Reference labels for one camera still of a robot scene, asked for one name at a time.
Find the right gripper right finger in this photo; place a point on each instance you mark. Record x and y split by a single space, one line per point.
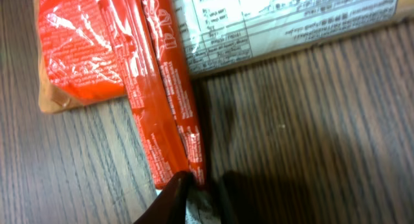
225 196

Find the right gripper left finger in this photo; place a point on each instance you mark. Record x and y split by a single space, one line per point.
170 205

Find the thin red snack stick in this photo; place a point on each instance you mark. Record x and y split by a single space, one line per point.
171 144

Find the red cracker sleeve package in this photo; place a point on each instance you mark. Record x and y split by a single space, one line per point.
76 66

